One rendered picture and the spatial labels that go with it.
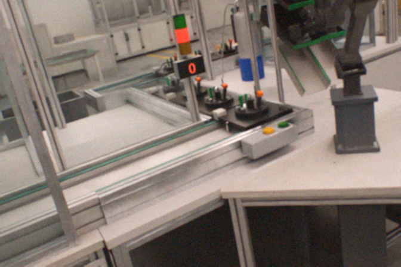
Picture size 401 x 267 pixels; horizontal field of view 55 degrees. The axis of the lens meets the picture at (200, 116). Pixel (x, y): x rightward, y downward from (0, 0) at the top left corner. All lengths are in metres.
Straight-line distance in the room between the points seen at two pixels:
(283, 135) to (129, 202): 0.60
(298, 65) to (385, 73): 1.37
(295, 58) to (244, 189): 0.74
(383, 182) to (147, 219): 0.72
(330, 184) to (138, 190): 0.60
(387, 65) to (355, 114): 1.69
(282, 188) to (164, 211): 0.38
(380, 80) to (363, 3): 1.81
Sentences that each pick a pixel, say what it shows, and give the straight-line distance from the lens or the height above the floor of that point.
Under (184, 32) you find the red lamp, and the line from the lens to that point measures 1.56.
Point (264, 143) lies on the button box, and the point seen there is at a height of 0.94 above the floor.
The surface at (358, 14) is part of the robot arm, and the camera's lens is 1.30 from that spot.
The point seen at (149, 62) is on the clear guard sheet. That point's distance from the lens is 1.56.
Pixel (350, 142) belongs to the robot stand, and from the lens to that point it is 1.46.
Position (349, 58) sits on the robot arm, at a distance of 1.41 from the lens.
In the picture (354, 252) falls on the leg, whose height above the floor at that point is 0.44.
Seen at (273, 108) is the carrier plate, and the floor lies 0.97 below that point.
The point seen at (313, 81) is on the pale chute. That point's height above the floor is 1.03.
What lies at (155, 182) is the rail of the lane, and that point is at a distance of 1.31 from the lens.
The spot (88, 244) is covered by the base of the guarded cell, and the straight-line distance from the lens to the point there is 1.25.
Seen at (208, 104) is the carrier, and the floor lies 0.98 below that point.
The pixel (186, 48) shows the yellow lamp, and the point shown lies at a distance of 1.56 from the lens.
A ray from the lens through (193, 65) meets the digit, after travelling 1.58.
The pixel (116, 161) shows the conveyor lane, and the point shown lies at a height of 0.94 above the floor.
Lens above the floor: 1.51
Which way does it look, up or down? 18 degrees down
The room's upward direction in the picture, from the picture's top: 11 degrees counter-clockwise
